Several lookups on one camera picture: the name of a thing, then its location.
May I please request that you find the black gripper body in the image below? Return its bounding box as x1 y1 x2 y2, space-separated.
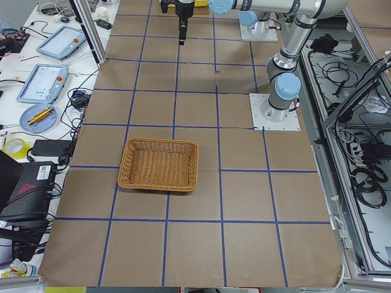
175 0 194 18

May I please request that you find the yellow tape roll on desk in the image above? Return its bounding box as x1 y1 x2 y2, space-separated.
2 138 31 160

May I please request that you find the white paper cup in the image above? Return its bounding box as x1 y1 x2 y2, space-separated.
96 6 109 21

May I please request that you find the upper teach pendant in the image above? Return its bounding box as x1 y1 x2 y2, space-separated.
36 26 86 60

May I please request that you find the teach pendant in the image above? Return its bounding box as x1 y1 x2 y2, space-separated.
36 26 86 60
16 63 68 104

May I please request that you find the brown wicker basket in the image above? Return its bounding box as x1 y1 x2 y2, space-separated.
117 137 199 192

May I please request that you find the lower teach pendant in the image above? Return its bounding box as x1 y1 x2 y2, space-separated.
16 63 68 104

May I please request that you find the brass cylinder tool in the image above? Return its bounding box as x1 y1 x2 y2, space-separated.
27 107 53 125

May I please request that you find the blue plate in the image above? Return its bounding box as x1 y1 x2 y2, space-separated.
20 103 57 134

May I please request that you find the black power adapter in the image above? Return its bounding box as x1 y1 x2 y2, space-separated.
31 140 71 157

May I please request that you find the black computer box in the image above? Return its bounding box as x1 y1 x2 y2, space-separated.
1 152 56 222

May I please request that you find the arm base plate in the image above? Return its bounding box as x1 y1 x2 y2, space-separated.
249 93 301 131
239 20 278 43

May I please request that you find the aluminium frame post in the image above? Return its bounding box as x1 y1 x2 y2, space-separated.
70 0 107 65

